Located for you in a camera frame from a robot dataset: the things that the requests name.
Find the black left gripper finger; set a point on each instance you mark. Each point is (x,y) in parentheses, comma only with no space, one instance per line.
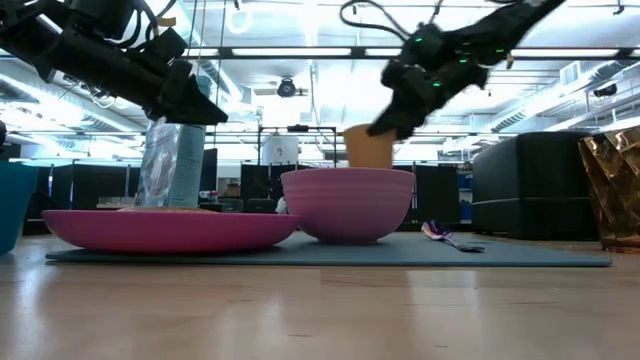
(197,110)

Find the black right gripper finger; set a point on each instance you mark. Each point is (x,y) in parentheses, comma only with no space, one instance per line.
(385,127)
(411,125)

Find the orange plastic cup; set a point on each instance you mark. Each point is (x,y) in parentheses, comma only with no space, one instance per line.
(367,150)

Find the blue cereal box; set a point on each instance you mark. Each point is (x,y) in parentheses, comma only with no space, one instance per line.
(187,165)

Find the pink bowl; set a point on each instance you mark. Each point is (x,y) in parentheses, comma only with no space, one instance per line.
(347,205)

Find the iridescent spoon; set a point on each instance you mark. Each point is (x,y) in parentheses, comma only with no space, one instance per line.
(437,231)

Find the magenta plate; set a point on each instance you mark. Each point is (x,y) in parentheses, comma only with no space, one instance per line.
(165,230)

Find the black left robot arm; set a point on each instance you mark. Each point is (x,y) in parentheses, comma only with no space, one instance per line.
(90,60)

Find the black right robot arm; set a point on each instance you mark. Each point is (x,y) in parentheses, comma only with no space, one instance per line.
(505,30)

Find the black overhead light bar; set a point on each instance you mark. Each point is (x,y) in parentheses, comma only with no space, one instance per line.
(362,51)

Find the black office partition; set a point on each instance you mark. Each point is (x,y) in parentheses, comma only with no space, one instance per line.
(439,192)
(90,187)

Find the white cylindrical tank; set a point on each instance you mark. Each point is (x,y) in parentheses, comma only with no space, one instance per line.
(280,150)

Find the blue placemat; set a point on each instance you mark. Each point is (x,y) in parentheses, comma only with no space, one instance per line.
(400,252)

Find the black ceiling fixture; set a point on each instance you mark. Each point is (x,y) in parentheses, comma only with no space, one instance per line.
(605,90)

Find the teal plastic bin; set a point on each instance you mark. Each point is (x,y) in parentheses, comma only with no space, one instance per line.
(15,205)

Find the shiny gold bag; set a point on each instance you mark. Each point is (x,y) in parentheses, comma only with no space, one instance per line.
(617,195)

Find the black overhead camera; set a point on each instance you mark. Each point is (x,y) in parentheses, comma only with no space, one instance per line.
(286,88)

